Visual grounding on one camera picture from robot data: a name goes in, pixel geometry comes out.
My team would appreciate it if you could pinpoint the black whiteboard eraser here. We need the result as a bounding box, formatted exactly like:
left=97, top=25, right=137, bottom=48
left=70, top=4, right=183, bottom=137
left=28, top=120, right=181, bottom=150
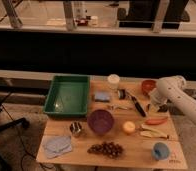
left=157, top=104, right=168, bottom=112

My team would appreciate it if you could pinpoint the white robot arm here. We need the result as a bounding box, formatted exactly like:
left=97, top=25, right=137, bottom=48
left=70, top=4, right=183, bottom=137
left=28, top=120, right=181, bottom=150
left=149, top=76, right=196, bottom=125

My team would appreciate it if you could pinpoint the blue sponge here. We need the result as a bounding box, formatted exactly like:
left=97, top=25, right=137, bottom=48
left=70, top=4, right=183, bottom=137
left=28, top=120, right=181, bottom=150
left=94, top=92, right=110, bottom=102

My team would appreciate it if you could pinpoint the white lidded cup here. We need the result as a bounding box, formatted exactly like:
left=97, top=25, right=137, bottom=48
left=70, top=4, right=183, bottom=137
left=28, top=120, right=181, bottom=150
left=107, top=74, right=120, bottom=90

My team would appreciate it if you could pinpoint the small dark can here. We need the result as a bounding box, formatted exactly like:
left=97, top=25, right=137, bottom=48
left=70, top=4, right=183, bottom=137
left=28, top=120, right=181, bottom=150
left=117, top=89, right=126, bottom=100

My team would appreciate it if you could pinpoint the metal fork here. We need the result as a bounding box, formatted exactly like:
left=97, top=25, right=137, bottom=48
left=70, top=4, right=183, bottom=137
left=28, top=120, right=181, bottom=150
left=107, top=105, right=132, bottom=110

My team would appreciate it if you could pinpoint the green plastic tray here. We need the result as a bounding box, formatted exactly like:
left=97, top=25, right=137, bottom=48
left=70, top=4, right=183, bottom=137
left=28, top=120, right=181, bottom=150
left=44, top=76, right=90, bottom=118

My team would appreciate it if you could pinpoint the purple bowl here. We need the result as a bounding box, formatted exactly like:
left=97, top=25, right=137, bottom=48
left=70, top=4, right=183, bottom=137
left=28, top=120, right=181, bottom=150
left=87, top=109, right=114, bottom=135

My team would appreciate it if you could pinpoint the small metal cup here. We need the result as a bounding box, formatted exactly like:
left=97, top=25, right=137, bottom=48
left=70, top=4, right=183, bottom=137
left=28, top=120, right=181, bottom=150
left=70, top=122, right=82, bottom=137

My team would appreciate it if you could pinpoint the orange red bowl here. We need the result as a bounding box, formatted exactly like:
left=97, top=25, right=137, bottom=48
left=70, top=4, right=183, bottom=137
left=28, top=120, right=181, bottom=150
left=141, top=80, right=156, bottom=96

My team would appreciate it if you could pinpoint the yellow apple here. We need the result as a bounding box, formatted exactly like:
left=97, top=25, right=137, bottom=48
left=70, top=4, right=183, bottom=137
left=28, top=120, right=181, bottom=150
left=122, top=121, right=136, bottom=135

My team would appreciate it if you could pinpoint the bunch of dark grapes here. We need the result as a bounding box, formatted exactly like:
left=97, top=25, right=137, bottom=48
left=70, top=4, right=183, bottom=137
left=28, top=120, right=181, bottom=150
left=87, top=142, right=124, bottom=158

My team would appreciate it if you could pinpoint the red white background machine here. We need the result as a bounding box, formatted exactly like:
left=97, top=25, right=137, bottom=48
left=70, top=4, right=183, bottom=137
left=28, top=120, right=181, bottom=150
left=73, top=1, right=98, bottom=26

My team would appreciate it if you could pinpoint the blue grey cloth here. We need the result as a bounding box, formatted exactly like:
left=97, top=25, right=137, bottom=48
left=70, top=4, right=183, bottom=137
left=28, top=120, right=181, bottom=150
left=42, top=136, right=72, bottom=159

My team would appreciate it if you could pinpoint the blue cup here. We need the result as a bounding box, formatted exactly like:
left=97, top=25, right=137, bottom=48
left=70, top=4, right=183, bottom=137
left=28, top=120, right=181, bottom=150
left=152, top=142, right=170, bottom=161

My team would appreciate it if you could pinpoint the black handled knife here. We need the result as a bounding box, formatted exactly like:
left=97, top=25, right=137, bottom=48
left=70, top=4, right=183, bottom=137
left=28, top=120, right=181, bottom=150
left=126, top=91, right=146, bottom=117

